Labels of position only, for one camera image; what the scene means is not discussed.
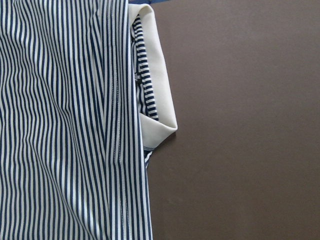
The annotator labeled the navy white striped polo shirt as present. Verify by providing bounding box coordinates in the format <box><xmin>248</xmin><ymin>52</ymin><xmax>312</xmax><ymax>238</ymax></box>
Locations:
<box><xmin>0</xmin><ymin>0</ymin><xmax>178</xmax><ymax>240</ymax></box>

